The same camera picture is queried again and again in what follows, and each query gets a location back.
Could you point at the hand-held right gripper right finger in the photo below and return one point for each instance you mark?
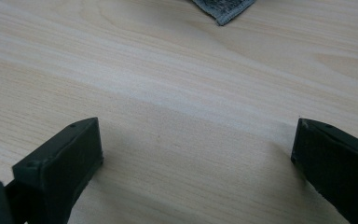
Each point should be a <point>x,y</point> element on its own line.
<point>335,161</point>

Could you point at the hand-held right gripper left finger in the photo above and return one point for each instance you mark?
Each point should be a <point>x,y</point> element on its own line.
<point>63,168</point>

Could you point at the grey fluffy towel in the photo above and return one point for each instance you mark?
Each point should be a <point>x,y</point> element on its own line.
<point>225,9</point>

